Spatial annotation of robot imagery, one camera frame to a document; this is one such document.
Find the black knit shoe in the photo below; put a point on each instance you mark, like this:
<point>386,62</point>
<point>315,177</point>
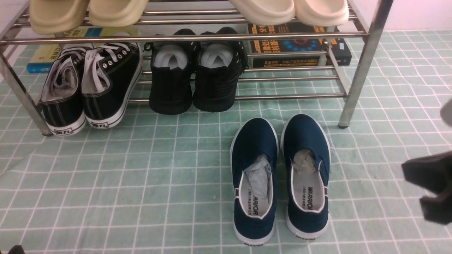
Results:
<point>172,64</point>
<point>218,68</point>

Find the black canvas sneaker right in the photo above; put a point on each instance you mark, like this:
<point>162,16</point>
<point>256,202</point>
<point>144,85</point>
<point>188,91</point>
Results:
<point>110,73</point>

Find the yellow and blue book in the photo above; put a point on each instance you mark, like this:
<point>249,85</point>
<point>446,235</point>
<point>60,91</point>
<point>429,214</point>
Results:
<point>43,58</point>

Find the navy slip-on shoe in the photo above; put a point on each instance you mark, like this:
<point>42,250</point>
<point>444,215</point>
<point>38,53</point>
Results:
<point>253,158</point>
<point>306,152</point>

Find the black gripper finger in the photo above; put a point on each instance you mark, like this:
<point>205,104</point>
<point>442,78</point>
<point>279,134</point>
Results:
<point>432,173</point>

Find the steel shoe rack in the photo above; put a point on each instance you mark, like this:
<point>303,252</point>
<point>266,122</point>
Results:
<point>327,61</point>

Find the black book with yellow text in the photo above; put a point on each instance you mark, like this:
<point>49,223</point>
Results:
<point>291,49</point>

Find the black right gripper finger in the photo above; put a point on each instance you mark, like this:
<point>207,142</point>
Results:
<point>437,209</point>

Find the black knit shoe left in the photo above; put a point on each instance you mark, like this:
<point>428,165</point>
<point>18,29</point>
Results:
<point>172,64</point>

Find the black knit shoe right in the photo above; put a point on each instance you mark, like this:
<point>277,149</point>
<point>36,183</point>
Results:
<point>218,68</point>

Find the black canvas sneaker left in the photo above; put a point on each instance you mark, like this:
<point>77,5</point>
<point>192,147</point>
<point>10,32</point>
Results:
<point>61,95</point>

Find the black canvas sneaker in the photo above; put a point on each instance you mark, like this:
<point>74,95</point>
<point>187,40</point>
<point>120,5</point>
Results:
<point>61,95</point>
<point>110,73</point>

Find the cream slipper right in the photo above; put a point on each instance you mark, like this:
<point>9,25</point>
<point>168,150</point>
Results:
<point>322,13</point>

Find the green checked floor cloth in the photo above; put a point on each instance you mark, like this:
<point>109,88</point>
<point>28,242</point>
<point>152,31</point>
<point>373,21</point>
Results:
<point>159,184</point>

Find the khaki slipper right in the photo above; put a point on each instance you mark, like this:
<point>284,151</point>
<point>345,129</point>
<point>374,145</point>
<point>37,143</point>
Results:
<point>116,13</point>

